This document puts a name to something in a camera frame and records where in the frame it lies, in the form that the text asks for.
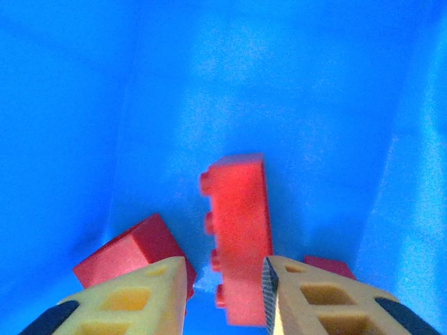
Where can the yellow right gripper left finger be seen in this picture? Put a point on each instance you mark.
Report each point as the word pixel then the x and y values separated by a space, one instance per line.
pixel 167 279

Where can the red long lego brick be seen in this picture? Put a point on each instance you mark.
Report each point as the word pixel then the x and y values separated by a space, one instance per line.
pixel 241 227

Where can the blue plastic bin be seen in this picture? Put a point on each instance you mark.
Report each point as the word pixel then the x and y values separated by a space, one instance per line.
pixel 223 87

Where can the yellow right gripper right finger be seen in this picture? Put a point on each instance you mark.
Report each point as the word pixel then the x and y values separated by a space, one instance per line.
pixel 283 307

